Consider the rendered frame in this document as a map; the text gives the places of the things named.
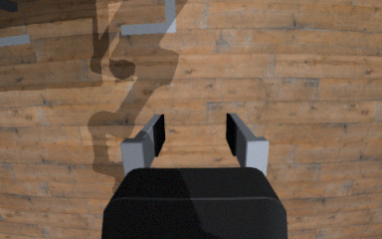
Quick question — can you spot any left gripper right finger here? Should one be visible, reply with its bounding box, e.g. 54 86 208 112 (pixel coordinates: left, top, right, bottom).
225 113 270 176

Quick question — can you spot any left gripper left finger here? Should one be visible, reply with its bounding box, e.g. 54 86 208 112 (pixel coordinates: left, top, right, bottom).
120 114 166 176

